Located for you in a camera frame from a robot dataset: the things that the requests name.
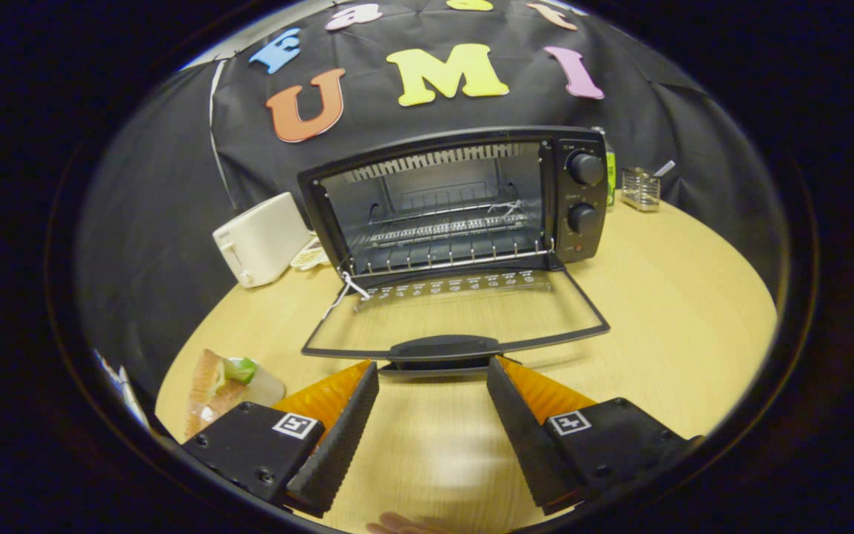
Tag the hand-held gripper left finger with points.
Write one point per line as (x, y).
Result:
(338, 437)

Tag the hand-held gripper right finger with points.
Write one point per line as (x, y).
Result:
(523, 437)

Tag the toast bread sandwich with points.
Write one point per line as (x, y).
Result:
(208, 382)

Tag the black toaster oven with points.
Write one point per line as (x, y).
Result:
(557, 193)

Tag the white pop-up toaster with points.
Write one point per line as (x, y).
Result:
(264, 237)

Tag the white plastic tray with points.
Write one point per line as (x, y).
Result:
(267, 387)

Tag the small white plate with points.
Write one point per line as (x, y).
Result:
(310, 256)

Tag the green label drink bottle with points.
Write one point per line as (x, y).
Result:
(610, 172)

